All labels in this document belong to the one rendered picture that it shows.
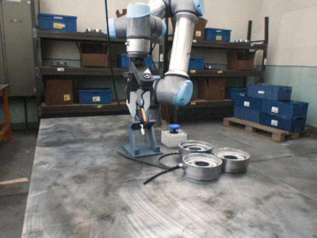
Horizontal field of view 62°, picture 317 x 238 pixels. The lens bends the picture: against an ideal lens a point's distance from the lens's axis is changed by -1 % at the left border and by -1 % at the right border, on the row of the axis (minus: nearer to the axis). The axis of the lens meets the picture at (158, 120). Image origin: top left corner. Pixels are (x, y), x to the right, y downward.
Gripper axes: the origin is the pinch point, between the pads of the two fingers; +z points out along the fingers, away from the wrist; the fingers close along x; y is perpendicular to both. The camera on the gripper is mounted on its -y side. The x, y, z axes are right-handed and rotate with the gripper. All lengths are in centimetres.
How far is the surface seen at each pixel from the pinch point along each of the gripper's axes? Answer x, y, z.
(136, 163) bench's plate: 5.6, -13.2, 11.9
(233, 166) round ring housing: -16.0, -29.9, 9.8
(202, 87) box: -251, 331, 23
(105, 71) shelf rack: -65, 316, -4
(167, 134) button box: -10.0, -2.0, 7.4
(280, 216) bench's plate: -11, -50, 12
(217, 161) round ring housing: -12.9, -27.0, 8.9
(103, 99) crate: -64, 326, 40
